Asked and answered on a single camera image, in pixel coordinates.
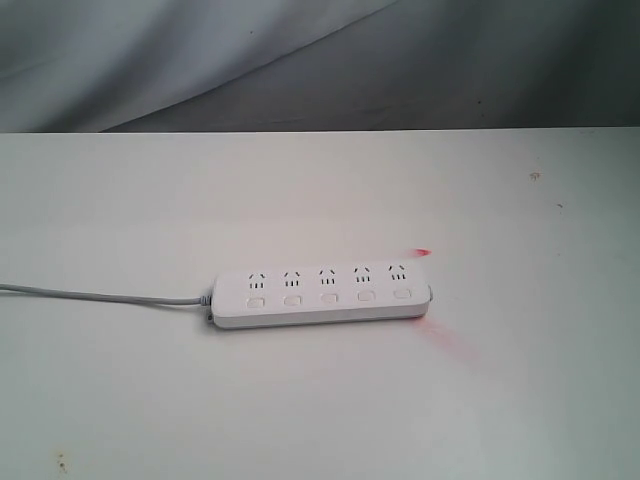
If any grey backdrop cloth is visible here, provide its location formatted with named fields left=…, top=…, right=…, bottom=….
left=1, top=1, right=639, bottom=133

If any grey power cord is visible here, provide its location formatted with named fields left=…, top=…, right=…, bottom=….
left=0, top=282, right=213, bottom=307

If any white five-outlet power strip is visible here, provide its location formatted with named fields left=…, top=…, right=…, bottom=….
left=209, top=259, right=433, bottom=330

